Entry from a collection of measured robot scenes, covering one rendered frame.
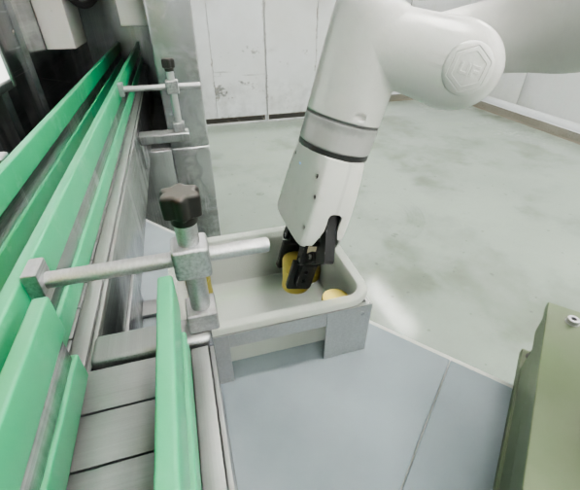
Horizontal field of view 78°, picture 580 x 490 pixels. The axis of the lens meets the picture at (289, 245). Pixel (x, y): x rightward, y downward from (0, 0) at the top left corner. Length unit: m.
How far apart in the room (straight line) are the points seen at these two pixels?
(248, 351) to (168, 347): 0.22
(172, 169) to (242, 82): 2.85
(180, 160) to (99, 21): 0.80
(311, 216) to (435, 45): 0.18
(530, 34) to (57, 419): 0.52
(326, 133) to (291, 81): 3.70
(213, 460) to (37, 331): 0.13
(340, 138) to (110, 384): 0.28
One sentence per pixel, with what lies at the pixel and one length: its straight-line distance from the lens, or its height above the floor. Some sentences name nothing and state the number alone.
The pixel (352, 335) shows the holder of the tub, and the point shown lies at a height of 0.78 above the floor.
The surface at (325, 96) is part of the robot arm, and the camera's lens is 0.36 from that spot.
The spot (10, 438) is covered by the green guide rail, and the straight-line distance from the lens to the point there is 0.22.
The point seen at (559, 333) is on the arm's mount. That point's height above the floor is 0.84.
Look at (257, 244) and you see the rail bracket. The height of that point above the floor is 0.96.
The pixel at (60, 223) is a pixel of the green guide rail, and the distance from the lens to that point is 0.38.
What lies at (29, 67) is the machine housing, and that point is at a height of 0.98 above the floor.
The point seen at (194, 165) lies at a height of 0.69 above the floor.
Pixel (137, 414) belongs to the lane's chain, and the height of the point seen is 0.88.
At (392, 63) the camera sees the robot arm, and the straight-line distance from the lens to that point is 0.35.
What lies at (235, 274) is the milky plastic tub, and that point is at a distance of 0.54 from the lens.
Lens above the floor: 1.12
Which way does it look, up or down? 35 degrees down
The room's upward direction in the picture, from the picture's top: straight up
